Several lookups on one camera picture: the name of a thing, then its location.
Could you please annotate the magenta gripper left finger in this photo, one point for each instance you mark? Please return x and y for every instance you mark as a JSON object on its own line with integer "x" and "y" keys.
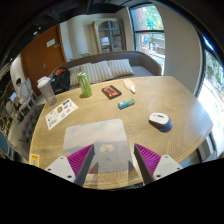
{"x": 73, "y": 168}

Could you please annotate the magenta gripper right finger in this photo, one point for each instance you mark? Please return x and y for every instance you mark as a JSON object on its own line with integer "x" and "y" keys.
{"x": 153, "y": 166}

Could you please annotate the white and navy computer mouse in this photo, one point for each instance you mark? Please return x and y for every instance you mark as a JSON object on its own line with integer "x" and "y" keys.
{"x": 160, "y": 121}

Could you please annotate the yellow sticky note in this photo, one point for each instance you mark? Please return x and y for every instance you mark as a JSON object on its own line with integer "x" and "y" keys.
{"x": 34, "y": 160}

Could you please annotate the white sticker sheet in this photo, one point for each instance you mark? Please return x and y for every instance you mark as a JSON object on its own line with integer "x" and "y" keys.
{"x": 60, "y": 112}

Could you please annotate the blue-green snack pack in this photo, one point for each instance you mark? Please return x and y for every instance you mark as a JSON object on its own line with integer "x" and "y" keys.
{"x": 126, "y": 103}

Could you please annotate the grey tufted chair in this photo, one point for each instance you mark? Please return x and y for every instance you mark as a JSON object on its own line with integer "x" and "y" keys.
{"x": 26, "y": 131}

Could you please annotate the black and orange box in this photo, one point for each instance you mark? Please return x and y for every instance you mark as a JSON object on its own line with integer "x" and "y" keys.
{"x": 111, "y": 92}

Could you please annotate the black and orange backpack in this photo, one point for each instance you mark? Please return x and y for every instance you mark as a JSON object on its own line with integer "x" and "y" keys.
{"x": 61, "y": 80}

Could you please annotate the green drink can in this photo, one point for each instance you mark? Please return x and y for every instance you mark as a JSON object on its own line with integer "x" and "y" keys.
{"x": 84, "y": 84}

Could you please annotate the striped cushion left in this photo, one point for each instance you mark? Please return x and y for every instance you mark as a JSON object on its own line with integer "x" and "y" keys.
{"x": 74, "y": 71}

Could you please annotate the striped cushion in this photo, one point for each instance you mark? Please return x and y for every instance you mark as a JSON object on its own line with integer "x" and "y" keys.
{"x": 74, "y": 71}
{"x": 97, "y": 72}
{"x": 120, "y": 67}

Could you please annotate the person seated in background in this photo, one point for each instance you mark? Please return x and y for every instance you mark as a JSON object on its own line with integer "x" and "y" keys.
{"x": 23, "y": 92}

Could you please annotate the striped cushion middle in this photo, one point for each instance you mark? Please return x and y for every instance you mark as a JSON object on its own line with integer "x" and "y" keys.
{"x": 97, "y": 72}

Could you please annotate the grey curved sofa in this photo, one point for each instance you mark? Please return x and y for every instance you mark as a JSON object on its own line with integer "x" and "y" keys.
{"x": 142, "y": 64}

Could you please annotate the striped cushion right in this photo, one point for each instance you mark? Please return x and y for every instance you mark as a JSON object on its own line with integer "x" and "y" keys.
{"x": 120, "y": 67}

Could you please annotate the brown wooden door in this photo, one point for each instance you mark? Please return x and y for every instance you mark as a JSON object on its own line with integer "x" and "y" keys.
{"x": 42, "y": 55}

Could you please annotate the wooden glass-door cabinet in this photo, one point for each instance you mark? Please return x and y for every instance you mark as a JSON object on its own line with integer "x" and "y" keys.
{"x": 109, "y": 35}

